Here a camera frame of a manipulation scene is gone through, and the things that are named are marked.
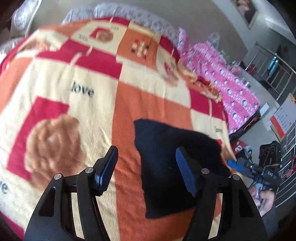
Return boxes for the grey floral pillow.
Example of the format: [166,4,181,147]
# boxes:
[94,3,179,47]
[62,6,95,25]

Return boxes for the person's right hand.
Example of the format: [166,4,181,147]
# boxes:
[249,186,275,217]

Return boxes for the white red calendar board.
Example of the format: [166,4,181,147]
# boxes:
[270,93,296,142]

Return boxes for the pink penguin print blanket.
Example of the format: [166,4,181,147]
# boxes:
[177,28,260,134]

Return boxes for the black bag on floor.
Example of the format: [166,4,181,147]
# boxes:
[259,141,281,166]

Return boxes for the framed wall picture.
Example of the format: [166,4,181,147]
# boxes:
[231,0,258,29]

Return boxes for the metal stair railing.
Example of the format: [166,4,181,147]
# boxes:
[245,42,295,104]

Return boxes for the white ornate chair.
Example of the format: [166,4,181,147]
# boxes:
[1,0,42,54]

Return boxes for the red white bag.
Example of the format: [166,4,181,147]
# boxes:
[231,140,249,155]

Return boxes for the black pants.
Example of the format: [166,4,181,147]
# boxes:
[134,119,230,219]

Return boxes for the orange red patterned blanket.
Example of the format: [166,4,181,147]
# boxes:
[1,17,230,240]

